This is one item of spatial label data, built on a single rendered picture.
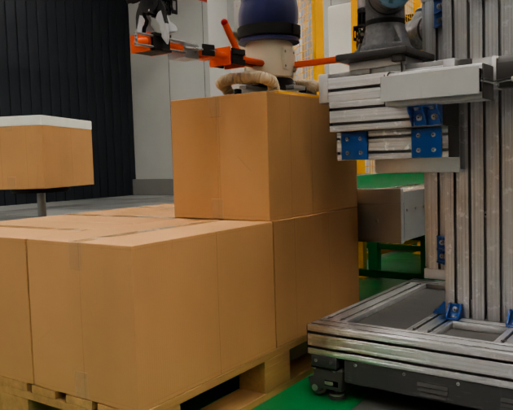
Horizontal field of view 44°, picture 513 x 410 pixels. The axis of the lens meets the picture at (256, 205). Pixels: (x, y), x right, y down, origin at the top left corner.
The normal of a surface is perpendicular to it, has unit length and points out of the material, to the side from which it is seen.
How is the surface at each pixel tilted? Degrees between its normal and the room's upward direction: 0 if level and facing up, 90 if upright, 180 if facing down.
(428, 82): 90
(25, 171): 90
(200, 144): 90
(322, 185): 90
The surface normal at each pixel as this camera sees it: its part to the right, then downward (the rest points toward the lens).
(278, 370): 0.82, 0.01
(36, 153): -0.20, 0.07
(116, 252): -0.57, 0.07
